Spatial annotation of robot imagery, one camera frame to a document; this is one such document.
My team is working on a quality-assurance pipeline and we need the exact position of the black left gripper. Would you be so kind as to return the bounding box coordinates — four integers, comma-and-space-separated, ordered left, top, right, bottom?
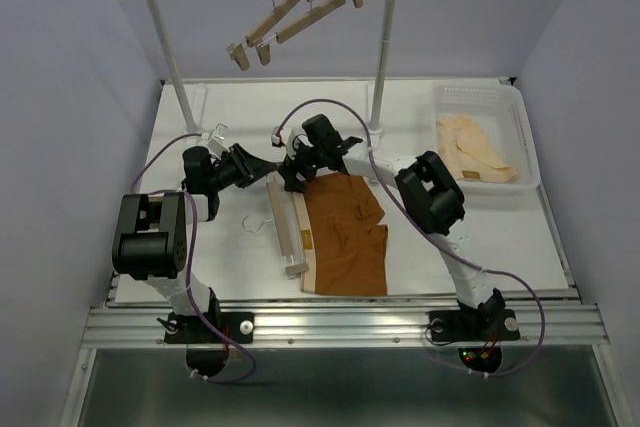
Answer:
208, 143, 276, 191

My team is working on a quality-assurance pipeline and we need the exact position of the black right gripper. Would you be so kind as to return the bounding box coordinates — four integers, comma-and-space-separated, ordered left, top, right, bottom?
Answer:
277, 137, 325, 193

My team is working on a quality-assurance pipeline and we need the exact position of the wooden clip hanger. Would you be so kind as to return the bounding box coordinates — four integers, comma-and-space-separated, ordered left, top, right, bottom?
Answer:
268, 0, 364, 46
241, 174, 309, 279
227, 0, 314, 71

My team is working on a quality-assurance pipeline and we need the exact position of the brown underwear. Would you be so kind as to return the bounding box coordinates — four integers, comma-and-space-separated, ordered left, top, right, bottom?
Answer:
294, 173, 388, 297

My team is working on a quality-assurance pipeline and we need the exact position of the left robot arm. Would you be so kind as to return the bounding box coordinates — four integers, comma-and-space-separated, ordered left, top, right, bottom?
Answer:
112, 144, 277, 341

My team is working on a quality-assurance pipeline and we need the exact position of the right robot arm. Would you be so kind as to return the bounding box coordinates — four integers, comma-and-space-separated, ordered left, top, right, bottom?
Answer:
271, 114, 505, 337

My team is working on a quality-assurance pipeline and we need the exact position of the cream underwear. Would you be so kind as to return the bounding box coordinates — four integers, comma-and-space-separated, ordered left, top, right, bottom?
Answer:
436, 115, 518, 184

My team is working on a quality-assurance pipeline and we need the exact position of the white plastic laundry basket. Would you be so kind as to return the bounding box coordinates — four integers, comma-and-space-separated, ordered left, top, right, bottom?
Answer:
432, 83, 541, 194

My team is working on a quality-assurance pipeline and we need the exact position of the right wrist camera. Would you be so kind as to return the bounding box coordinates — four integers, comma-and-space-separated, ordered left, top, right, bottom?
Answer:
271, 127, 302, 158

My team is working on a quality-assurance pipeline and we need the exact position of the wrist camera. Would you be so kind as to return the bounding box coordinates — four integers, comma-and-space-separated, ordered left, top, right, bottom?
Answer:
202, 123, 229, 157
271, 127, 302, 158

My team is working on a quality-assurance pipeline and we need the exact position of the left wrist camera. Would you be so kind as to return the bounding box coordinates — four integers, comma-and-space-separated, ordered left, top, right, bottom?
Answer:
202, 123, 229, 157

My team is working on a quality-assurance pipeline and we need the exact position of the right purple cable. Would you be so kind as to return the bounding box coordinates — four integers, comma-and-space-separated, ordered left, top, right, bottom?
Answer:
272, 99, 546, 379

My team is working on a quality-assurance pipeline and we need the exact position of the purple cable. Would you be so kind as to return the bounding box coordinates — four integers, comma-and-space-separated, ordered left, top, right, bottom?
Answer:
132, 132, 259, 384
272, 99, 546, 379

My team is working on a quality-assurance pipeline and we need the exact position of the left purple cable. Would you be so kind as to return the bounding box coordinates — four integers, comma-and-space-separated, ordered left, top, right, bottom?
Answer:
132, 132, 259, 384

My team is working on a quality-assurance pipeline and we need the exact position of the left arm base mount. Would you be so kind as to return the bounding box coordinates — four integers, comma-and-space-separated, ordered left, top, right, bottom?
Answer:
156, 311, 256, 384

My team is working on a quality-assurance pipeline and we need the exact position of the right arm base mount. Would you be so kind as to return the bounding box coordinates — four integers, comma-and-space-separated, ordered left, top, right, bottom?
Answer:
425, 309, 521, 374

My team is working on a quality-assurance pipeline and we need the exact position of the aluminium rail frame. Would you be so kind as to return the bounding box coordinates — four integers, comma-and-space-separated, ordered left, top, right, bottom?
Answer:
60, 295, 635, 426

